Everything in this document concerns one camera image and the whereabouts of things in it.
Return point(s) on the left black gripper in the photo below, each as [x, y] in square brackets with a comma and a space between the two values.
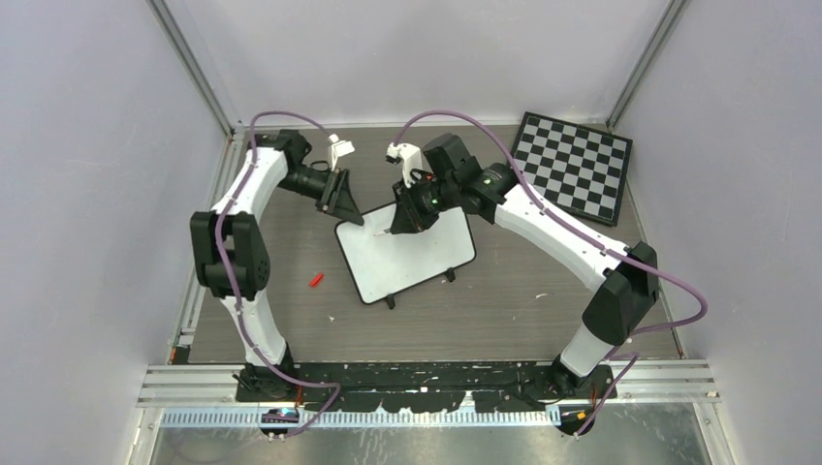
[337, 200]

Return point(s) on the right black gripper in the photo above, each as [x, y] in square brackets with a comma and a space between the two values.
[408, 218]

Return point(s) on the white whiteboard with black frame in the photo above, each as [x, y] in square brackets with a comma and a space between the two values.
[384, 266]

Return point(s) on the red marker cap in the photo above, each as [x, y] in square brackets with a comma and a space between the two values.
[317, 279]

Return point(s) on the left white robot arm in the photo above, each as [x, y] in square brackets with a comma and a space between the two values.
[231, 257]

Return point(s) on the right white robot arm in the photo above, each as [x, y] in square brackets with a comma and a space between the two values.
[444, 175]

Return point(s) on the black white checkerboard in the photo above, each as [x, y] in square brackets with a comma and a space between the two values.
[581, 170]

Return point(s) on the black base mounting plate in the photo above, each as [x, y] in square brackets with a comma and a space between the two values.
[424, 387]

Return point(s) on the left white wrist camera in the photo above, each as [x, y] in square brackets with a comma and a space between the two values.
[338, 148]

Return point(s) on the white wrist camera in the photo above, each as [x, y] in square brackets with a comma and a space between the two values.
[338, 148]
[410, 158]

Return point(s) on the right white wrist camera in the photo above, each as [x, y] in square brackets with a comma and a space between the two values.
[410, 158]

